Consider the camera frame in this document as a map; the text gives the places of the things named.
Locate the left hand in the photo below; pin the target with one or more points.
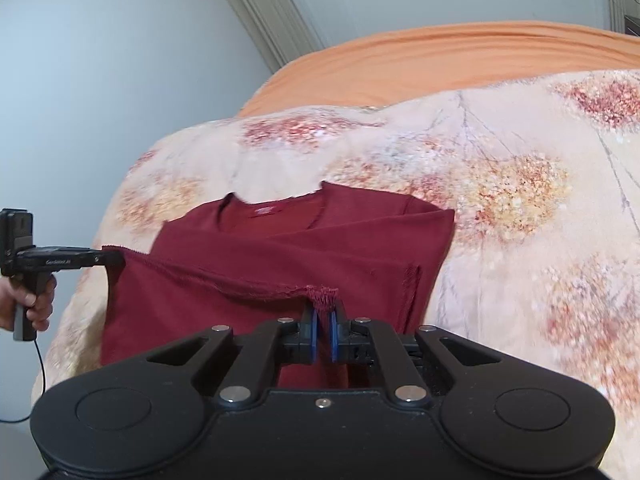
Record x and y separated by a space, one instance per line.
39 308

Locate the beige curtain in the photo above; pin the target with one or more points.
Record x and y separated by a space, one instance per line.
278 30

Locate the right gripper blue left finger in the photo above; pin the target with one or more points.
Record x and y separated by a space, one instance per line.
299 337

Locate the orange bed sheet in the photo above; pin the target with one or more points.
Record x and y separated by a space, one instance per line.
392 67

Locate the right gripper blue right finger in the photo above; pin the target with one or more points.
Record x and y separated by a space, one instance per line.
349 338

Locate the floral beige quilt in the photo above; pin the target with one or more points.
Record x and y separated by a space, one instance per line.
542 176

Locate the dark red long-sleeve shirt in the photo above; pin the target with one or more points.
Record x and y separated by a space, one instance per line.
377 254

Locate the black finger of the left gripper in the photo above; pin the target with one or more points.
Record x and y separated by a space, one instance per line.
109 257

